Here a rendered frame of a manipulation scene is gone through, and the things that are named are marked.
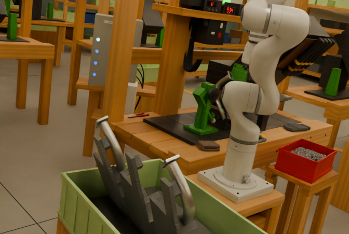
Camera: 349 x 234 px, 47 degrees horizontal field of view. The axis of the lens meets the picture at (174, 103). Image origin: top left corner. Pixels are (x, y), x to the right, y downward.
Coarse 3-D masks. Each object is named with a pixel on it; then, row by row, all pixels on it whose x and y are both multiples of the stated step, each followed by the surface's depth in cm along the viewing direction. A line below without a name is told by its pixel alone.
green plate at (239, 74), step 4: (236, 64) 238; (240, 64) 236; (236, 68) 237; (240, 68) 235; (232, 72) 239; (236, 72) 237; (240, 72) 235; (244, 72) 233; (236, 76) 236; (240, 76) 234; (244, 76) 233; (228, 80) 239; (232, 80) 238; (236, 80) 236; (240, 80) 234; (244, 80) 232
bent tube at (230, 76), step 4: (228, 72) 236; (228, 76) 236; (232, 76) 237; (220, 80) 239; (224, 80) 237; (216, 84) 241; (220, 84) 239; (216, 100) 238; (216, 104) 238; (220, 104) 236; (220, 108) 235; (220, 112) 234; (224, 112) 234; (224, 116) 232
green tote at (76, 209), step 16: (160, 160) 159; (64, 176) 134; (80, 176) 140; (96, 176) 144; (128, 176) 153; (144, 176) 158; (160, 176) 160; (64, 192) 135; (80, 192) 125; (96, 192) 146; (192, 192) 144; (208, 192) 139; (64, 208) 135; (80, 208) 125; (96, 208) 118; (208, 208) 138; (224, 208) 132; (64, 224) 136; (80, 224) 125; (96, 224) 117; (208, 224) 138; (224, 224) 132; (240, 224) 126
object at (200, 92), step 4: (196, 88) 216; (200, 88) 215; (196, 92) 214; (200, 92) 213; (204, 92) 214; (196, 96) 214; (200, 96) 213; (204, 96) 217; (196, 100) 218; (200, 100) 215; (204, 100) 218; (200, 104) 219; (204, 104) 217; (208, 112) 221; (208, 116) 224; (212, 116) 227; (212, 120) 226
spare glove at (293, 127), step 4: (288, 124) 261; (292, 124) 259; (296, 124) 261; (300, 124) 264; (288, 128) 251; (292, 128) 250; (296, 128) 252; (300, 128) 254; (304, 128) 256; (308, 128) 259
